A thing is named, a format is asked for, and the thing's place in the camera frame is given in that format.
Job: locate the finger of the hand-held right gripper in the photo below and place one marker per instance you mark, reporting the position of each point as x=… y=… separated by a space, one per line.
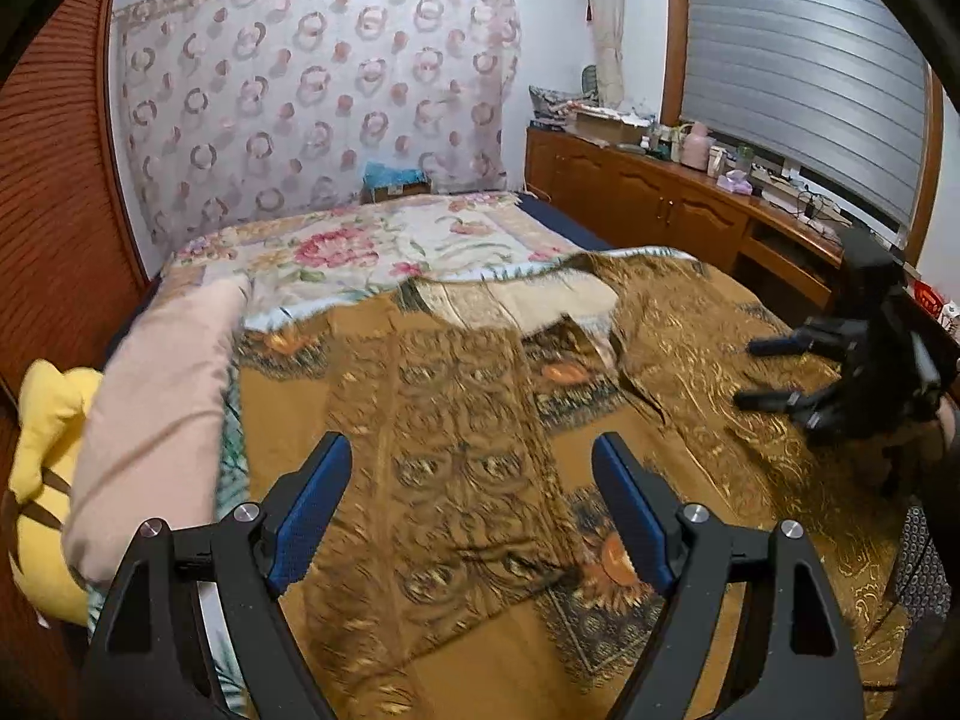
x=787 y=343
x=772 y=399

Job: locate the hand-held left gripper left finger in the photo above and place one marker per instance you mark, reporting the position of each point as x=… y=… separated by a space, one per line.
x=315 y=517

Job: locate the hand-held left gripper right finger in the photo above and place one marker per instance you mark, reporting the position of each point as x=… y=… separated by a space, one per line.
x=630 y=517

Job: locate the brown patterned garment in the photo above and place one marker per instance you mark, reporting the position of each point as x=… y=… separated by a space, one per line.
x=450 y=427

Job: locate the red and white box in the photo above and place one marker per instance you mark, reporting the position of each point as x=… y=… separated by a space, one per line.
x=928 y=298

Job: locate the purple tissue pack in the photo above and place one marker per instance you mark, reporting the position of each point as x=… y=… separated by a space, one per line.
x=735 y=184

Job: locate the pink pillow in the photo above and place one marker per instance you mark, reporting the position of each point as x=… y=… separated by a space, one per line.
x=150 y=427

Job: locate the glass jar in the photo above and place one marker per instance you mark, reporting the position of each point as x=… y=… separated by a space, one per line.
x=744 y=159

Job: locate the wooden cabinet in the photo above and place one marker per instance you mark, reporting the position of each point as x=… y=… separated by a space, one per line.
x=637 y=187

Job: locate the pink bottle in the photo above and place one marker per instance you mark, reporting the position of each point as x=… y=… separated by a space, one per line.
x=696 y=146

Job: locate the navy mattress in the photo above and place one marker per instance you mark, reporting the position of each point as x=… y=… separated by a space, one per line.
x=562 y=229

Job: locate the floral blanket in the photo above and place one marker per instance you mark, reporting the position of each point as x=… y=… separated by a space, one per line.
x=337 y=247

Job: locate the yellow plush toy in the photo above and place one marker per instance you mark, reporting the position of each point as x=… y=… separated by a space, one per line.
x=45 y=540

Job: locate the open cardboard box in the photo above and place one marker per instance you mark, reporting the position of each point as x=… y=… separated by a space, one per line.
x=600 y=124

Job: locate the grey window blind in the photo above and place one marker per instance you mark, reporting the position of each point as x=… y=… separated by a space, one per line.
x=787 y=52

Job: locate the patterned cushion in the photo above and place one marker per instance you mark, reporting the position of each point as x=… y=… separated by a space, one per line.
x=551 y=105

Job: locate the blue topped cardboard box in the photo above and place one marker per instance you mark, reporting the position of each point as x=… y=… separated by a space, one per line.
x=397 y=178

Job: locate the beige curtain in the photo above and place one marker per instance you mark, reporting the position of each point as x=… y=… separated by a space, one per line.
x=607 y=15

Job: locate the wooden louvered wardrobe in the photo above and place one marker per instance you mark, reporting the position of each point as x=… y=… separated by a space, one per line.
x=60 y=202

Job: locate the circle patterned lace curtain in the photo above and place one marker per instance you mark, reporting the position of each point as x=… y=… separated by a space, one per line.
x=300 y=90

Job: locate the wooden window frame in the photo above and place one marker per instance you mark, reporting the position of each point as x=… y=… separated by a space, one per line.
x=673 y=30

